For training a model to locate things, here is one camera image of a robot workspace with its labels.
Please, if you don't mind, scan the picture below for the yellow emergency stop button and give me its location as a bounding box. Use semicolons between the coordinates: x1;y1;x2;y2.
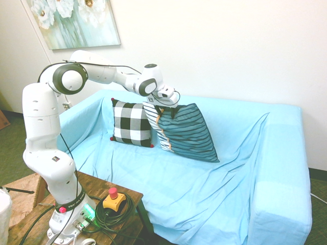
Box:
102;187;127;211

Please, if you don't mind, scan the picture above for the coiled dark green cable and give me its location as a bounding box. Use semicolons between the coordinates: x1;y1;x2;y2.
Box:
84;191;145;242

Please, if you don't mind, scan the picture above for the light blue covered sofa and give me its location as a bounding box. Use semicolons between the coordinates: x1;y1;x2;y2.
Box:
56;89;313;245

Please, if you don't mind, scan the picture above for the navy pillow with striped back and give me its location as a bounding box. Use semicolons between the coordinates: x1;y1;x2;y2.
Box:
142;102;221;163

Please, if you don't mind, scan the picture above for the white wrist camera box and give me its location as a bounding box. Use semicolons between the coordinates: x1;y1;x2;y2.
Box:
156;87;176;99

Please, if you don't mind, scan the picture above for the thin black rod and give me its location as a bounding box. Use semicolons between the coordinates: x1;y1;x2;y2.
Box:
0;187;35;195

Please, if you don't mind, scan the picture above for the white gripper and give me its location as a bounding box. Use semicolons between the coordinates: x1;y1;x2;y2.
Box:
146;93;180;120

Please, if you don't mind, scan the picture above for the brown wooden table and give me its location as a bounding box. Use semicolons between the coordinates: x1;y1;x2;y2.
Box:
7;170;155;245

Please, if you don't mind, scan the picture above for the floral canvas painting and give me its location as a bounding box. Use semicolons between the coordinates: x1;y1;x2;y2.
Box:
20;0;122;51

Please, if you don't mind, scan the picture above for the black white checked pillow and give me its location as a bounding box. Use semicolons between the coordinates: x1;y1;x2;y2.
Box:
110;97;155;149

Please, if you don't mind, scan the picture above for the white floor cable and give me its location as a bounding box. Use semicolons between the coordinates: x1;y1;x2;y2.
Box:
310;192;327;205

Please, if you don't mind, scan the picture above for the brown cardboard box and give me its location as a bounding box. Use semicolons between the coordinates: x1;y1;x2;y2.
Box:
0;109;11;131

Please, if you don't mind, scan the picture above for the dark cable at arm base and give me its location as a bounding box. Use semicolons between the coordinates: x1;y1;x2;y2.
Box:
19;205;56;245

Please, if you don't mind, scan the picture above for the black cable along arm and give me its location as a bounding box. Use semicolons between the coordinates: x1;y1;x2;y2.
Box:
37;60;143;207

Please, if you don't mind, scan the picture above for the white fluffy cylinder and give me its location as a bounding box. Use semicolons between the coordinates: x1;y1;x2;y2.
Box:
0;187;13;245

